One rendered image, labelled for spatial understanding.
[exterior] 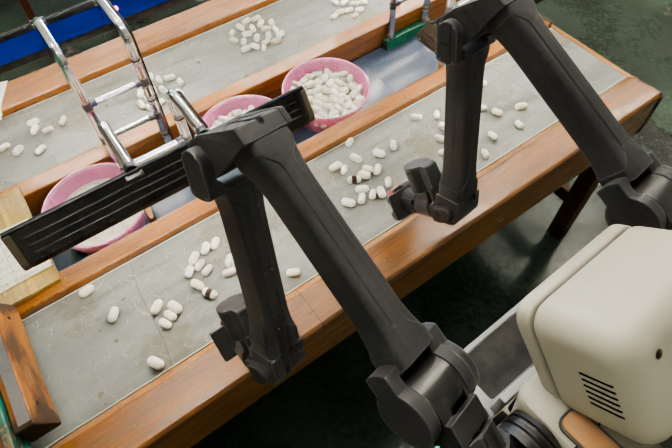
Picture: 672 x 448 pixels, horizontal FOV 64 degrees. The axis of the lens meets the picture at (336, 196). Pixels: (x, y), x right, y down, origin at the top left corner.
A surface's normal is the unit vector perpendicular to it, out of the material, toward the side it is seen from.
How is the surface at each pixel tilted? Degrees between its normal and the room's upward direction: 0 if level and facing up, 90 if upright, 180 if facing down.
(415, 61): 0
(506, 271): 0
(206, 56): 0
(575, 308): 42
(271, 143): 33
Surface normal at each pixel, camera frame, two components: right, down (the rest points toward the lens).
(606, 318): -0.42, -0.86
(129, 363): -0.02, -0.58
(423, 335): 0.49, -0.34
